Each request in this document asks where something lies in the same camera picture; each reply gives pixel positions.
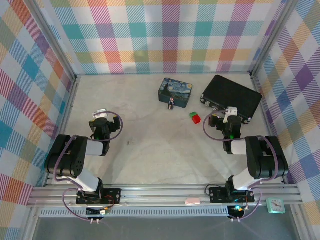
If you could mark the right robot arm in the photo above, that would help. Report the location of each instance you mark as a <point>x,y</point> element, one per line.
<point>265,156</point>

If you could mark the small dark figurine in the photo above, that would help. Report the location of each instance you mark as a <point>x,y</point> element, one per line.
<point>171,103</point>

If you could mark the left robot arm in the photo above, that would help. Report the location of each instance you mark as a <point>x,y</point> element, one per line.
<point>66,155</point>

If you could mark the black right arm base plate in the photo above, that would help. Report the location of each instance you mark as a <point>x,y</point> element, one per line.
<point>216,195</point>

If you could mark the green toy block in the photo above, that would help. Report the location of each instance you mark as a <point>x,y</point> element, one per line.
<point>192,114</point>

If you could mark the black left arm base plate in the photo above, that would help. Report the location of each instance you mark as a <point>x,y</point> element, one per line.
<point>113,196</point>

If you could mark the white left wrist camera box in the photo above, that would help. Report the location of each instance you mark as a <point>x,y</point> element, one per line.
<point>101,113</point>

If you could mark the black hard case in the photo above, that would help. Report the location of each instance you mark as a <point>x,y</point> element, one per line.
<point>231,96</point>

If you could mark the pink eraser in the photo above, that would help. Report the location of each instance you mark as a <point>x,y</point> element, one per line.
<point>192,201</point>

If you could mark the mint green alarm clock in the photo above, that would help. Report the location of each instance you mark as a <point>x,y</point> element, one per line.
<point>275,205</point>

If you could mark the aluminium frame post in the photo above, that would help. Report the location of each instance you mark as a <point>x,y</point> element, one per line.
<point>272,37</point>
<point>53,42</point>

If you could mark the red toy block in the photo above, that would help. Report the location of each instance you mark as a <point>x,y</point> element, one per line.
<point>196,119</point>

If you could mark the starry night tin box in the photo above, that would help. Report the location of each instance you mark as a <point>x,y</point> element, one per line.
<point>175,91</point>

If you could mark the aluminium frame rail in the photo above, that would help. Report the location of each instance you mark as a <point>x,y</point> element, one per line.
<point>160,196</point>

